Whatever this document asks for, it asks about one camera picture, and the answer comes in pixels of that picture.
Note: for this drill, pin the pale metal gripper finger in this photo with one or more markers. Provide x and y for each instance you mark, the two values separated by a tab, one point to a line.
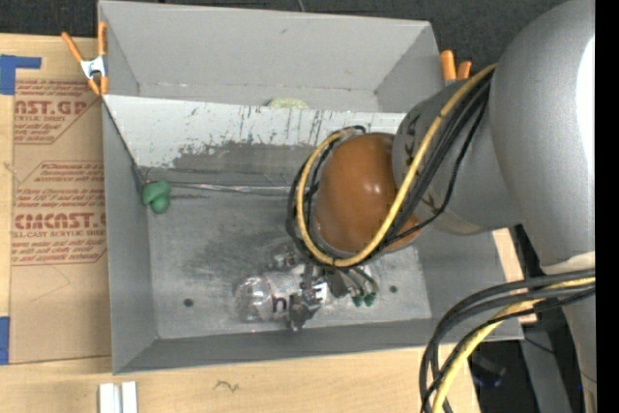
297	319
312	307

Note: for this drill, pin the clear plastic bottle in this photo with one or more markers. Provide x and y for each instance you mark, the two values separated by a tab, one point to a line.
256	300

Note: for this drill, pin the grey metal bin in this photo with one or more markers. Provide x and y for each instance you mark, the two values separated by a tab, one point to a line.
203	246

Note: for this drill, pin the green toy figure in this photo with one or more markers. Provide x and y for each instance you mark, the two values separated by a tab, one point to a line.
157	196

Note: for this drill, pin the pale green round thing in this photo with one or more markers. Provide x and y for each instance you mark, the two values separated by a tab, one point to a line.
287	103

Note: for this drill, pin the brown cardboard board red print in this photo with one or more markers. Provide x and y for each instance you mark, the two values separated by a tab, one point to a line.
53	295

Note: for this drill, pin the black cylinder on white bracket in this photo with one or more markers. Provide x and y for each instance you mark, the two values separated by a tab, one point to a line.
338	285

